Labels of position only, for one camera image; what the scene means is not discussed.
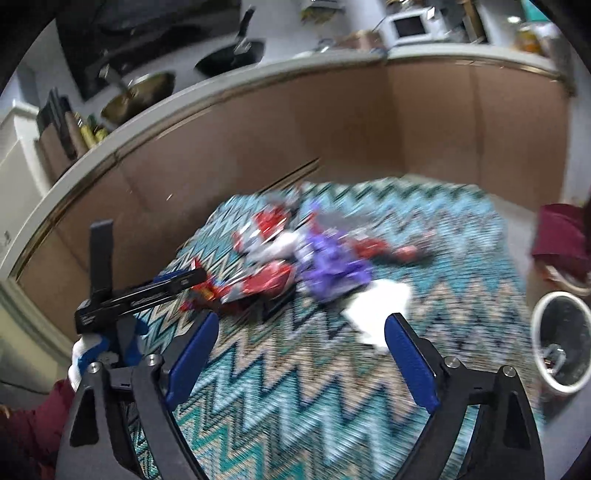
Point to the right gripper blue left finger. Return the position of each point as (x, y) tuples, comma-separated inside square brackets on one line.
[(96, 443)]

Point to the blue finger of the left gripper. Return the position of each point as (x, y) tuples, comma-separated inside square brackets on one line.
[(100, 261), (168, 285)]

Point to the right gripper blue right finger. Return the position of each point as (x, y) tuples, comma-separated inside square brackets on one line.
[(505, 443)]

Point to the red white snack bag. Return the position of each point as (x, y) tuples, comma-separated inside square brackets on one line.
[(267, 236)]

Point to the white tissue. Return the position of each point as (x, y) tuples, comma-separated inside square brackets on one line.
[(368, 310)]

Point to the purple wrapper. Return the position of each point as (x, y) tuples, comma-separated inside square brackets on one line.
[(327, 263)]

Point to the red snack wrapper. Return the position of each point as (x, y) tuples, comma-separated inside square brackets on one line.
[(267, 281)]

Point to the brown kitchen base cabinets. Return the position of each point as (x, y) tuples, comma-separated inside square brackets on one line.
[(499, 123)]

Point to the white round trash bin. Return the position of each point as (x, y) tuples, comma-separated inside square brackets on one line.
[(560, 335)]

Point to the beige woven trash basket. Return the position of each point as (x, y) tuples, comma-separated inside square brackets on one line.
[(566, 282)]

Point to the blue white gloved left hand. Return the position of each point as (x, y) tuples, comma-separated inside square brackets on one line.
[(92, 347)]

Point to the wooden knife block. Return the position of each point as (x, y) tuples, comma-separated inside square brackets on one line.
[(60, 139)]

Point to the golden green wok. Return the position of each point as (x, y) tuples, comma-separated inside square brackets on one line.
[(135, 96)]

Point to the teal zigzag knitted cloth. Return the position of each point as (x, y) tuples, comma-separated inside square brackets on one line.
[(292, 392)]

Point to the black range hood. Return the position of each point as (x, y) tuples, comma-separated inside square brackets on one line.
[(129, 34)]

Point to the maroon dustpan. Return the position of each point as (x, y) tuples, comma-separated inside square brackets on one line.
[(562, 238)]

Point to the black wok pan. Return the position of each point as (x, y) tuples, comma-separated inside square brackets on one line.
[(245, 51)]

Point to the brown rice cooker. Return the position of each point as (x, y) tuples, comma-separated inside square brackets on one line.
[(364, 40)]

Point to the white microwave oven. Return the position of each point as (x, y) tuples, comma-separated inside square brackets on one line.
[(423, 25)]

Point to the yellow jar on counter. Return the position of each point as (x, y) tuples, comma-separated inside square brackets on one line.
[(526, 40)]

